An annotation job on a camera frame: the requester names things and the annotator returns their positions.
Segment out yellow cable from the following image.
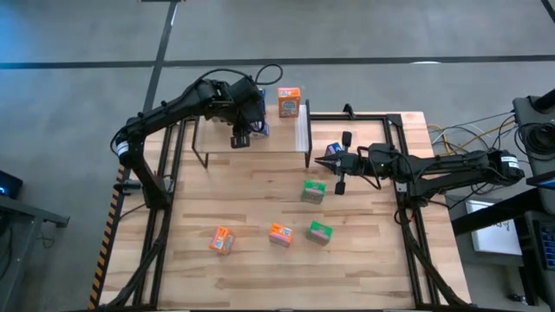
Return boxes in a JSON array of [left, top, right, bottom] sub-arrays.
[[427, 123, 460, 153]]

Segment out yellow black hazard tape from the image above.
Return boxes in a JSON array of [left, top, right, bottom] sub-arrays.
[[88, 192, 121, 311]]

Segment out orange cable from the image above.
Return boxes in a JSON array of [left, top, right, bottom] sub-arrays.
[[433, 119, 519, 157]]

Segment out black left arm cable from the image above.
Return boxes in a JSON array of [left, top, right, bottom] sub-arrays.
[[203, 63, 284, 87]]

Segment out black aluminium rig frame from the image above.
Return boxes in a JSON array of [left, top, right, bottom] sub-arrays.
[[101, 103, 469, 311]]

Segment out black slanted beam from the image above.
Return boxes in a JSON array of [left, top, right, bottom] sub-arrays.
[[450, 172, 555, 237]]

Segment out grey side table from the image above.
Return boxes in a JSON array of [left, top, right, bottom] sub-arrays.
[[0, 194, 70, 311]]

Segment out dark keyboard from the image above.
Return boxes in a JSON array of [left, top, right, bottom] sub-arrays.
[[532, 218, 555, 270]]

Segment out dark grey equipment cabinet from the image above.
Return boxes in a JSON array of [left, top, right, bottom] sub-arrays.
[[513, 88, 555, 174]]

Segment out coiled black cable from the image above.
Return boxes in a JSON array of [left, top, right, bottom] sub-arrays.
[[514, 122, 555, 156]]

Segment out orange Frosted Mini Wheats box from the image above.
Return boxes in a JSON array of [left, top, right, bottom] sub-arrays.
[[269, 222, 294, 249], [277, 87, 302, 119], [208, 225, 236, 256]]

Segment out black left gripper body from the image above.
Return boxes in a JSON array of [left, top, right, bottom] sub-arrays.
[[225, 76, 266, 150]]

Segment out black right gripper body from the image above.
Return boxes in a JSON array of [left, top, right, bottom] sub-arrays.
[[335, 131, 398, 195]]

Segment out green Apple Jacks cereal box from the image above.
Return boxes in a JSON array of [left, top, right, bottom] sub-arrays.
[[300, 179, 327, 205], [305, 221, 335, 247]]

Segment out white sheet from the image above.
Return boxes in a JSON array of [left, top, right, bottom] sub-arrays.
[[464, 199, 524, 257]]

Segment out blue lit screen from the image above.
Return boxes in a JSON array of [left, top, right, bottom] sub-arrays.
[[526, 171, 555, 192]]

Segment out black device with blue light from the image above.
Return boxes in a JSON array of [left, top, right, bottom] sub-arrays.
[[0, 170, 24, 200]]

